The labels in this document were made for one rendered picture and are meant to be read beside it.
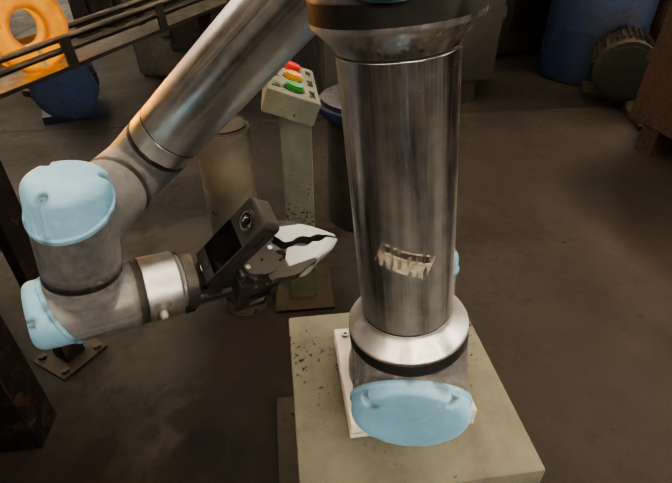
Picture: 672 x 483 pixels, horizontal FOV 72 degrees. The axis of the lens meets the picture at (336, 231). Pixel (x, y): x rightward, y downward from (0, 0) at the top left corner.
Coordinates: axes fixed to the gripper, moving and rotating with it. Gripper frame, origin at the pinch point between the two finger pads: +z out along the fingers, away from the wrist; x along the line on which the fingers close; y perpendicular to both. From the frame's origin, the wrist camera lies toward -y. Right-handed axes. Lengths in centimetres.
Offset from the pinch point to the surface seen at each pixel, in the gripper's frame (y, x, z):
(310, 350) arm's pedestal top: 22.2, 6.9, 0.2
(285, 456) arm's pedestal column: 49, 16, -2
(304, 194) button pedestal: 30.9, -32.2, 20.1
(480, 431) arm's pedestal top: 11.4, 29.6, 13.2
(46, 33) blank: 10, -64, -26
